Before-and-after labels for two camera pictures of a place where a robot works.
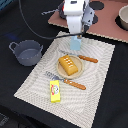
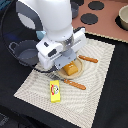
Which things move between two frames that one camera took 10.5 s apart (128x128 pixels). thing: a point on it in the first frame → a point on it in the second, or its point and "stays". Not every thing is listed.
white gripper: x=79 y=16 → x=61 y=53
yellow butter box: x=55 y=91 stays
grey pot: x=27 y=52 stays
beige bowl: x=122 y=18 stays
